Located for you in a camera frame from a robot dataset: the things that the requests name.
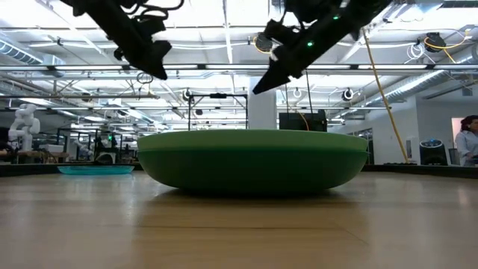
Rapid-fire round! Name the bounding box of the long ceiling light strip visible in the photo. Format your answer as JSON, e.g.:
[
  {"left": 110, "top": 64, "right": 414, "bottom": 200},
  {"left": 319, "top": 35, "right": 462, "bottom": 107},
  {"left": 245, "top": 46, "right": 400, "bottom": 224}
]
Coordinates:
[{"left": 80, "top": 64, "right": 429, "bottom": 72}]

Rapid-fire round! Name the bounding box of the black workstation rig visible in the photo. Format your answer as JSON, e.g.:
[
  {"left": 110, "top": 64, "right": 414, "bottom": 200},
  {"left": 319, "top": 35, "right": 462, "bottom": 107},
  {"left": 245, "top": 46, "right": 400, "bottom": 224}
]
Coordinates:
[{"left": 55, "top": 128, "right": 124, "bottom": 164}]

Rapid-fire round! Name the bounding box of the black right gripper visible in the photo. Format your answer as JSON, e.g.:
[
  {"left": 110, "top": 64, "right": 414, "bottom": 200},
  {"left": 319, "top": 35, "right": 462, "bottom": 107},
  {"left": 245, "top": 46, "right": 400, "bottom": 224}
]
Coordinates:
[{"left": 252, "top": 7, "right": 359, "bottom": 94}]

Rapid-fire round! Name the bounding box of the black monitor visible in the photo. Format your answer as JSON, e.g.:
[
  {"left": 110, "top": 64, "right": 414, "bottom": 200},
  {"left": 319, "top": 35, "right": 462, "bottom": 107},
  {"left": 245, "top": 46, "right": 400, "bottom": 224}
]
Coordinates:
[{"left": 279, "top": 109, "right": 329, "bottom": 132}]

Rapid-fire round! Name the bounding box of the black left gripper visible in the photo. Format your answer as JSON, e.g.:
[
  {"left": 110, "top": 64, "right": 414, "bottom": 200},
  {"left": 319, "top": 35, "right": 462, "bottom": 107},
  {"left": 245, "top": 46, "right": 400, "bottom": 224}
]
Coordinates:
[{"left": 114, "top": 16, "right": 173, "bottom": 81}]

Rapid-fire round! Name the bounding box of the person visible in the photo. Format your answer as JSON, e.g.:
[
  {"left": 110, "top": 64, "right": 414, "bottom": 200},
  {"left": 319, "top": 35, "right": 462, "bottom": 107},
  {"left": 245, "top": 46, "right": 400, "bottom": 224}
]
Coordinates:
[{"left": 454, "top": 114, "right": 478, "bottom": 168}]

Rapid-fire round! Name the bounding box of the black tall frame rig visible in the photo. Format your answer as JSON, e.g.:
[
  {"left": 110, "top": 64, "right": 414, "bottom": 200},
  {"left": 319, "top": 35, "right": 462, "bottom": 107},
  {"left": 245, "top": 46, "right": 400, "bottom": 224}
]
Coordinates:
[{"left": 187, "top": 93, "right": 249, "bottom": 132}]

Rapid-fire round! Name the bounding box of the yellow hanging cable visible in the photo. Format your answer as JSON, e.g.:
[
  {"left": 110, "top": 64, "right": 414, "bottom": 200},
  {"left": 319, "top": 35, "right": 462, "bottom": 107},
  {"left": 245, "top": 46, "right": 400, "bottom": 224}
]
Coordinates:
[{"left": 361, "top": 28, "right": 409, "bottom": 164}]

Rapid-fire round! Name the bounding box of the black air purifier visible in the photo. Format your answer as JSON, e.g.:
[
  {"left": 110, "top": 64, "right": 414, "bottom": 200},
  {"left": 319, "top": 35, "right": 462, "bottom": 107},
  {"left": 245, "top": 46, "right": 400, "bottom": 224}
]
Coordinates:
[{"left": 418, "top": 138, "right": 449, "bottom": 167}]

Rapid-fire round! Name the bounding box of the large dark green plate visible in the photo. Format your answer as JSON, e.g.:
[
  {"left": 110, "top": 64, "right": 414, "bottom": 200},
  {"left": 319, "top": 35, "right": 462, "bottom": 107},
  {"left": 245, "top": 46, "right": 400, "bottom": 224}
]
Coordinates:
[{"left": 137, "top": 149, "right": 370, "bottom": 195}]

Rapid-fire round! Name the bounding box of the white building column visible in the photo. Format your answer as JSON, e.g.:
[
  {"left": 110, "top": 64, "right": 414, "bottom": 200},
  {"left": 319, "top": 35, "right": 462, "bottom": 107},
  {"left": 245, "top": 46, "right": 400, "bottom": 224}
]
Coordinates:
[{"left": 247, "top": 76, "right": 278, "bottom": 131}]

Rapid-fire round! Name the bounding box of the small translucent cyan plate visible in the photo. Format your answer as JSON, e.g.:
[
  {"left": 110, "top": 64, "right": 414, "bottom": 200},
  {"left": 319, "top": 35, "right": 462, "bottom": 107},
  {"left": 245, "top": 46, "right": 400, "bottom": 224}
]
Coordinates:
[{"left": 57, "top": 165, "right": 135, "bottom": 176}]

